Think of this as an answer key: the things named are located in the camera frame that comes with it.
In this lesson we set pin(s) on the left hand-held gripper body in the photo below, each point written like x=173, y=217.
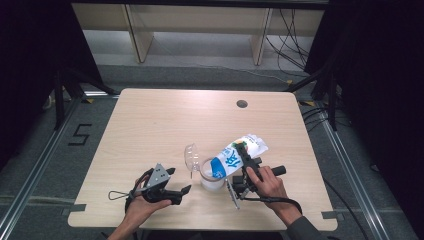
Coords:
x=157, y=178

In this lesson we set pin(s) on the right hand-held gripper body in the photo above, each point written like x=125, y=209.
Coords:
x=241, y=188

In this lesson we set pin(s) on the blue and white bag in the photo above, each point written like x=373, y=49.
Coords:
x=233, y=156

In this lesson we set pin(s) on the clear jar with hinged lid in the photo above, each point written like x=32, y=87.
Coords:
x=210, y=181

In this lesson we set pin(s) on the person's right hand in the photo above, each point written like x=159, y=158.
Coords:
x=271, y=190

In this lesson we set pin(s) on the person's left hand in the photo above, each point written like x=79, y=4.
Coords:
x=141, y=210

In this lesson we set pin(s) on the yellow black tape piece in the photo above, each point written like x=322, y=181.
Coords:
x=88, y=100
x=306, y=103

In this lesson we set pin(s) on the grey tape strip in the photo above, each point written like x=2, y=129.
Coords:
x=330, y=215
x=75, y=208

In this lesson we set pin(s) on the black metal stand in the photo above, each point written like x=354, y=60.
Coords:
x=332, y=103
x=59, y=100

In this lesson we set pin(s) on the light wooden shelf unit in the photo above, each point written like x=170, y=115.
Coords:
x=143, y=40

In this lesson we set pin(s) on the black curtain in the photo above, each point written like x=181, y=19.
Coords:
x=383, y=83
x=30, y=66

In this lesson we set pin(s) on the aluminium floor rail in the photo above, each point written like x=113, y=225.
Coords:
x=353, y=186
x=40, y=166

